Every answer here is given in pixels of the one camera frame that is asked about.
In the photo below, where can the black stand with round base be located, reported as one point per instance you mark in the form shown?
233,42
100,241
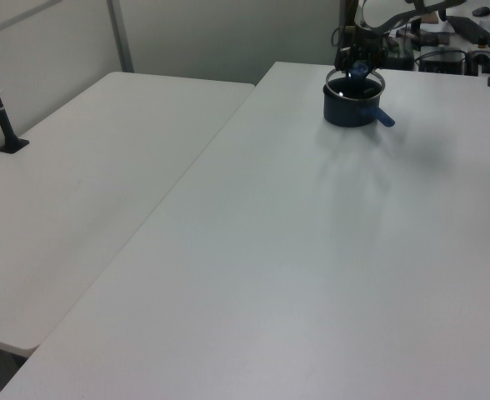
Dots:
415,25

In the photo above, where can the small dark bottle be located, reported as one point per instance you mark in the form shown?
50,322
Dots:
482,41

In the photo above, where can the dark computer mouse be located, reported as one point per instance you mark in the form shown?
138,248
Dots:
481,11

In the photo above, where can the black box device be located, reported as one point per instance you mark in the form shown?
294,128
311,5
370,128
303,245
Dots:
443,62

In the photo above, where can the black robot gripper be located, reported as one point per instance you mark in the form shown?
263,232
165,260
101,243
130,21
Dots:
359,41

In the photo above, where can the grey Franka robot arm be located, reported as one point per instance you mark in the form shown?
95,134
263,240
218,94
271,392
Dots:
395,18

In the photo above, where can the glass lid with blue knob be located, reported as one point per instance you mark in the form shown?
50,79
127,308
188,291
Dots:
358,71

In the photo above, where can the black computer keyboard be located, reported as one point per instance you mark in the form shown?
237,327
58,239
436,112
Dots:
474,28

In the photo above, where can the dark blue saucepan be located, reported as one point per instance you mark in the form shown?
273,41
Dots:
343,112

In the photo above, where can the grey partition frame post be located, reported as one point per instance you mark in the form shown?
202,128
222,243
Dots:
122,37

